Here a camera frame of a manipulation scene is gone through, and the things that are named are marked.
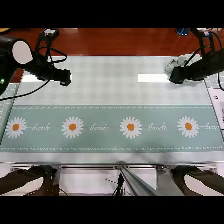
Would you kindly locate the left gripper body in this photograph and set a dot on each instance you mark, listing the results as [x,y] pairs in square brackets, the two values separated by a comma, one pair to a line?
[61,76]

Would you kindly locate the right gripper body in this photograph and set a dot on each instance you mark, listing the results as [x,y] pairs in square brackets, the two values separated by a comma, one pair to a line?
[178,75]

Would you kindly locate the pale green shirt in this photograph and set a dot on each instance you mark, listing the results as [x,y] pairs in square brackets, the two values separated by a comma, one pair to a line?
[178,61]

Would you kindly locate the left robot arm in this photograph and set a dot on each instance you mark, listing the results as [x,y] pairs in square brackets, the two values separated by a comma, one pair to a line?
[10,65]

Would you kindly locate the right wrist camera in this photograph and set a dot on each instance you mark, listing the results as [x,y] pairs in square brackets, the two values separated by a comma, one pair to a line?
[202,35]

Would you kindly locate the silver frame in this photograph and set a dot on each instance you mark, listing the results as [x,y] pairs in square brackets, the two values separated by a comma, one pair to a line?
[140,186]

